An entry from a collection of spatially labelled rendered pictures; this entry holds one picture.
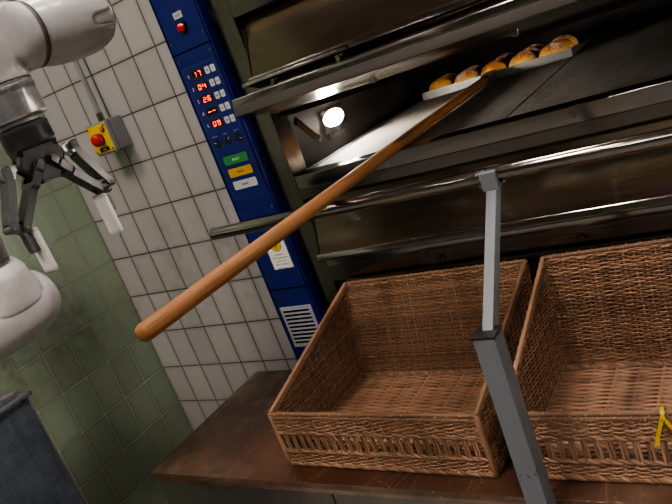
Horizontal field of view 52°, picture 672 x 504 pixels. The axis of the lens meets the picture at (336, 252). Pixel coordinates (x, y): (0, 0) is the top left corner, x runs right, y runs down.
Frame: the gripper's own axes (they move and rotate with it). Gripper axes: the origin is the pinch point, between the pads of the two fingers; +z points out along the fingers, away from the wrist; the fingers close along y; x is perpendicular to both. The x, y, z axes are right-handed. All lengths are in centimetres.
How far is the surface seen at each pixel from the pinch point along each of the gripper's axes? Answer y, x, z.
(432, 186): -52, 34, 17
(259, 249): -21.8, 13.7, 13.5
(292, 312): -82, -43, 56
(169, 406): -77, -116, 87
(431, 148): -88, 17, 18
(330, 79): -74, 6, -6
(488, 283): -38, 46, 33
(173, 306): 0.7, 14.5, 12.3
